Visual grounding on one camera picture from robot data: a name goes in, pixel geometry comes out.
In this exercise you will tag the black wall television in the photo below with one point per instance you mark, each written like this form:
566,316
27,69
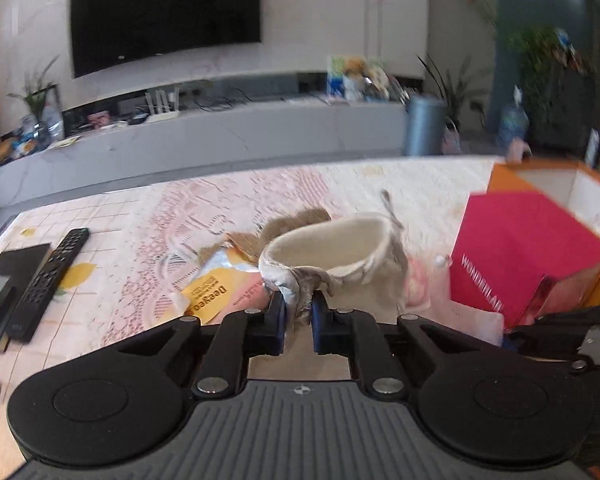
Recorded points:
165,10

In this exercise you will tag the black book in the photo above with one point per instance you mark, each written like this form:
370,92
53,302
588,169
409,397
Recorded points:
17,262

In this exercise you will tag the gold ornament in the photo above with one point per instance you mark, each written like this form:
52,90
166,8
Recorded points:
2,152

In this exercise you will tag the blue snack pack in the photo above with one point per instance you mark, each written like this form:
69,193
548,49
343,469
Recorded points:
26,146

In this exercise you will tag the large green bushy plant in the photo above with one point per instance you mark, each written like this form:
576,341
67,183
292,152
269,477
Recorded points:
540,60

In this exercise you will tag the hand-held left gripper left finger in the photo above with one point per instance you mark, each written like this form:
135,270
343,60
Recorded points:
278,327

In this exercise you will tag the pink tissue box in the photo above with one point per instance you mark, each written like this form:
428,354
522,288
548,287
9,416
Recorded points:
99,120

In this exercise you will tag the water jug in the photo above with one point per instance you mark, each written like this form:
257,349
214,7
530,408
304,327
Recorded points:
512,122

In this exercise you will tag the orange cardboard box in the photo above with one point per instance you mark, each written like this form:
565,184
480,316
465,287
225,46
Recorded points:
502,180

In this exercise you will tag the white router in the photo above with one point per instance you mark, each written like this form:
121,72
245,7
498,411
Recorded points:
162,116

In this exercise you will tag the white fleece cloth pouch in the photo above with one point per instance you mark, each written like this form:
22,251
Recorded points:
330,245

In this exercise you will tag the grey trash can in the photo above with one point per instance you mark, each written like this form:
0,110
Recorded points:
424,125

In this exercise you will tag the clear water bottle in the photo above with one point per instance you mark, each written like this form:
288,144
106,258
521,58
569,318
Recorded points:
55,122

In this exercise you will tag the pink bag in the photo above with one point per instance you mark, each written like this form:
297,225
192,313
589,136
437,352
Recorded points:
451,140

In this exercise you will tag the grey marble television console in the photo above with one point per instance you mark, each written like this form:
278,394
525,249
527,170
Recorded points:
230,135

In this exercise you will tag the yellow snack packet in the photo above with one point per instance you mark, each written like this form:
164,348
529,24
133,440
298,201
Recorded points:
215,287

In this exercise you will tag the pink cardboard box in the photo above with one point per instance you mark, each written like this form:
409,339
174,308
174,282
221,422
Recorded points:
520,250

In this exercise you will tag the brown scouring sponge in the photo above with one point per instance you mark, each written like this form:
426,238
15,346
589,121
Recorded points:
300,219

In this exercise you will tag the black remote control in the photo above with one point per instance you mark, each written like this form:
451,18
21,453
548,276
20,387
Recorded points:
50,280

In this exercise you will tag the green plant in glass vase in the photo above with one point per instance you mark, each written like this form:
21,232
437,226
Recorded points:
34,97

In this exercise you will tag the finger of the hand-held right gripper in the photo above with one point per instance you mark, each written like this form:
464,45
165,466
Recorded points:
555,332

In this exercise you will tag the potted leafy plant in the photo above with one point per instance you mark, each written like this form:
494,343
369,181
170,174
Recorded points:
452,90

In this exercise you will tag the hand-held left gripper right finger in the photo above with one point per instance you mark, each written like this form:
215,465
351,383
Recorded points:
319,327

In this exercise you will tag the plush bear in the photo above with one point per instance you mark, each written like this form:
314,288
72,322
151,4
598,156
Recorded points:
354,77

